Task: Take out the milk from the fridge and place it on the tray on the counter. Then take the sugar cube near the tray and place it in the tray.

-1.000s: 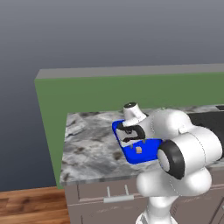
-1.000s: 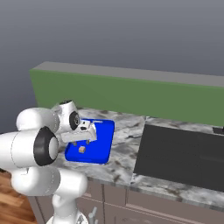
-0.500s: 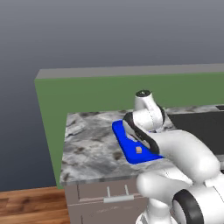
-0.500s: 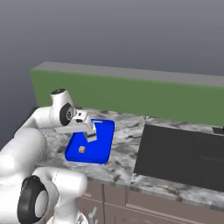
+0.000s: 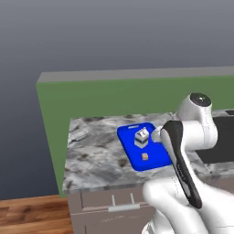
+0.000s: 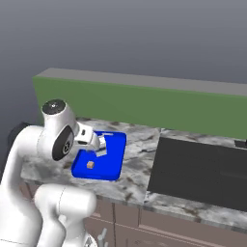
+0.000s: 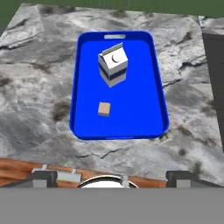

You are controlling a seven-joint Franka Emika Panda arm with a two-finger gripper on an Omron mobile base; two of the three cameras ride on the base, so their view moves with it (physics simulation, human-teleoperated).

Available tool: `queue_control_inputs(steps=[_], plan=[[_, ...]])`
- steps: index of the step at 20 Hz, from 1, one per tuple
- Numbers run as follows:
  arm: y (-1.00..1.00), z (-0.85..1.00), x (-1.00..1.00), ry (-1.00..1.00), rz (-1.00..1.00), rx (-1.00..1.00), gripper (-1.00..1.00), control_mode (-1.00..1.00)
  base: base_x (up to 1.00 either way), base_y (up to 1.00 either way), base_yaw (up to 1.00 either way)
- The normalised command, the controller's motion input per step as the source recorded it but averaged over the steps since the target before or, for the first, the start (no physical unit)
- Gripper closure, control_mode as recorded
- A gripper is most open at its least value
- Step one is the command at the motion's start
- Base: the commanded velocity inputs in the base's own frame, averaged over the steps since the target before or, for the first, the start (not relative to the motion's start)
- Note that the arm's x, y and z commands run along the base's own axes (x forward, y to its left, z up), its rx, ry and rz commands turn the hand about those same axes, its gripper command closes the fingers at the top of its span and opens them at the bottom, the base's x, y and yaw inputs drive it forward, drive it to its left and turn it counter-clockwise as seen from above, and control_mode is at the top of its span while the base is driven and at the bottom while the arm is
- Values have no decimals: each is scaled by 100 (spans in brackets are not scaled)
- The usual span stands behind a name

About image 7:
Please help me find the brown wooden drawer front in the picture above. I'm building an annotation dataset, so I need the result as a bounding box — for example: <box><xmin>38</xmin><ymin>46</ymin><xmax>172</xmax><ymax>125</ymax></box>
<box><xmin>0</xmin><ymin>157</ymin><xmax>167</xmax><ymax>188</ymax></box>

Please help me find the tan sugar cube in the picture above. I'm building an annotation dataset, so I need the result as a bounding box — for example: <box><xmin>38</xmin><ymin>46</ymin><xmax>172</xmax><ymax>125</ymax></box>
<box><xmin>97</xmin><ymin>101</ymin><xmax>112</xmax><ymax>117</ymax></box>

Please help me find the blue tray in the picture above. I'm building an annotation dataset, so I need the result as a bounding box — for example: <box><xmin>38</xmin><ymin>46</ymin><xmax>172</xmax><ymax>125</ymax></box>
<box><xmin>68</xmin><ymin>30</ymin><xmax>171</xmax><ymax>141</ymax></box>

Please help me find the white milk carton blue band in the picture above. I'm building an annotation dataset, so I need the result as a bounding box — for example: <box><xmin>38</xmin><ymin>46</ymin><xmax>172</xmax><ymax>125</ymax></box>
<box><xmin>97</xmin><ymin>42</ymin><xmax>129</xmax><ymax>88</ymax></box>

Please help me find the dark grey appliance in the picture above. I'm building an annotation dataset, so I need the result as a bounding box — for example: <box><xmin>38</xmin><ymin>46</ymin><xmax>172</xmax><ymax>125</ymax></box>
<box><xmin>201</xmin><ymin>31</ymin><xmax>224</xmax><ymax>155</ymax></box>

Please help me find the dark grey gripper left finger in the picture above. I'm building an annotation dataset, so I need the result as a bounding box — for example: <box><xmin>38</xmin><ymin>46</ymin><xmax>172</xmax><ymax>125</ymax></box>
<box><xmin>3</xmin><ymin>170</ymin><xmax>59</xmax><ymax>188</ymax></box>

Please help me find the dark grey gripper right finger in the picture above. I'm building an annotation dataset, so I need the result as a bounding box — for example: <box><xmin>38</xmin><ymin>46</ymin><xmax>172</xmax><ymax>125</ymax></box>
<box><xmin>165</xmin><ymin>170</ymin><xmax>221</xmax><ymax>188</ymax></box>

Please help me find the round white black-rimmed object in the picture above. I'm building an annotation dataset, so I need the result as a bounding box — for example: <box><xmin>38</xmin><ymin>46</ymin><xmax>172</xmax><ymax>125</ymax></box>
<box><xmin>76</xmin><ymin>174</ymin><xmax>140</xmax><ymax>189</ymax></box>

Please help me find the grey drawer handle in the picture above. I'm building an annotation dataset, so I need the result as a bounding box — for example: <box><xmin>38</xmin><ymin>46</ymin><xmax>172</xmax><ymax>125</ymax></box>
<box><xmin>31</xmin><ymin>164</ymin><xmax>83</xmax><ymax>184</ymax></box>

